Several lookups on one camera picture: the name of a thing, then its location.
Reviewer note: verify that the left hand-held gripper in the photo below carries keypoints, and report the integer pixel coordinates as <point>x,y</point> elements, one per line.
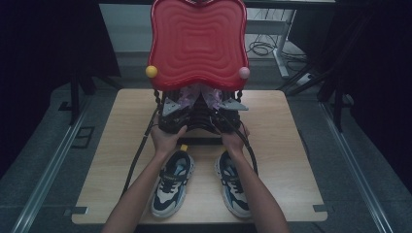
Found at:
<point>173,119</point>

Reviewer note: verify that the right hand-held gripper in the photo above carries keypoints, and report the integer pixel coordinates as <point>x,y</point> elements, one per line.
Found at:
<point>226,119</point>

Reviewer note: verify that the navy and white sneaker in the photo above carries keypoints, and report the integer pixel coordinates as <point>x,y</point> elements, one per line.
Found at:
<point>170,194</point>
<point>231,191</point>

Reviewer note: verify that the red and black shoe rack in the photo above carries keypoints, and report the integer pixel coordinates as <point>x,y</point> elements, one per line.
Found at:
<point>197,42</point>

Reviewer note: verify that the person's left hand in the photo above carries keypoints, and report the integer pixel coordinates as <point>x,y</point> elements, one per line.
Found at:
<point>165,140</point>

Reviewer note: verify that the person's right hand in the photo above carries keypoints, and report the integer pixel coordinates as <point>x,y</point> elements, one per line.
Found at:
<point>234,142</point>

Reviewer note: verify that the black floor tape marks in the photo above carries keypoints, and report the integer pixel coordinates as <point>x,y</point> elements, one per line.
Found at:
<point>82,137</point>

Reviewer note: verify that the black metal stand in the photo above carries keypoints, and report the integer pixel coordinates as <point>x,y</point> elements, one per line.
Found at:
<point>75,97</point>

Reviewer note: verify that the black tripod stand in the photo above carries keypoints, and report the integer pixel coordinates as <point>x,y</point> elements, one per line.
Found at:
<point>336,97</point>

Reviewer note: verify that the grey tape strip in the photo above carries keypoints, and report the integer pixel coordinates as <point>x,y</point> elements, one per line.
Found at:
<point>76,211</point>
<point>322,208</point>

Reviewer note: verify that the black curtain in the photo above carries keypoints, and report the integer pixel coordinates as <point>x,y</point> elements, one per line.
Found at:
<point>379,81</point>
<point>39,64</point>

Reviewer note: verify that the white metal desk frame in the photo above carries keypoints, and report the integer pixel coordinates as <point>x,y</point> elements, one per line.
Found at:
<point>280,48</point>

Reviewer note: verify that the metal floor rail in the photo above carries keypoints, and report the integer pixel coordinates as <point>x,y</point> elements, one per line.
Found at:
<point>353,165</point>
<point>48,174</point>

